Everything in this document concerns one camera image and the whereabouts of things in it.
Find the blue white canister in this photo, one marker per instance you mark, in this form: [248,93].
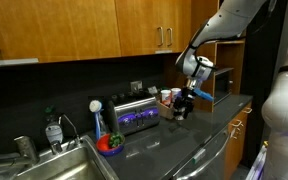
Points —
[176,93]

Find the red and blue bowl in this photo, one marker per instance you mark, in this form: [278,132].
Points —
[104,147]

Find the grey dishwasher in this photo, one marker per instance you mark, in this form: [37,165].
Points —
[214,153]

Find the white blue dish brush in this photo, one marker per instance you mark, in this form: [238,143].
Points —
[97,120]

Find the clear soap bottle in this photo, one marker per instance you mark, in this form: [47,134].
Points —
[54,131]

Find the white label sticker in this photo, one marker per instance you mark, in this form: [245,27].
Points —
[199,155]

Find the silver toaster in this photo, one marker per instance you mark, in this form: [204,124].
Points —
[135,130]

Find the white plug adapter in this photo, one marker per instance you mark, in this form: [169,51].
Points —
[152,90]

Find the chrome toaster knob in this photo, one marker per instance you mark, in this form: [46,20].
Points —
[149,114]

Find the wooden lower cabinets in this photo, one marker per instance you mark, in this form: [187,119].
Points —
[239,143]

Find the black microwave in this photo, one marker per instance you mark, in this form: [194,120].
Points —
[222,86]

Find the under cabinet light strip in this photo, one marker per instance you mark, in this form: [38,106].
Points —
[10,62]

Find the wooden cabinets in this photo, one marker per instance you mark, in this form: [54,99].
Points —
[239,143]
[67,26]

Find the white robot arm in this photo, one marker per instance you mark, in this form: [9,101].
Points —
[284,116]

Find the wooden shelf unit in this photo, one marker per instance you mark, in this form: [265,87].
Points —
[230,53]

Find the green vegetable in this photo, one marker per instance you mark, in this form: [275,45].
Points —
[116,139]

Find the wooden upper cabinets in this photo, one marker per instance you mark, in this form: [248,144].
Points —
[67,26]

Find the white stand frame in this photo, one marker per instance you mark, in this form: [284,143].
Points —
[257,163]

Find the items behind toaster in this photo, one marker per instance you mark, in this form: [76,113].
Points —
[165,111]

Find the red white sugar canister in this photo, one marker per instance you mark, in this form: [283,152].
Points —
[166,97]

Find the steel sink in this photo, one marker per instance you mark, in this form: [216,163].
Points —
[67,163]

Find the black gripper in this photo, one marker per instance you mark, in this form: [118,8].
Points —
[188,93]

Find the wall outlet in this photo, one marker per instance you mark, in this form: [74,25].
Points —
[136,86]

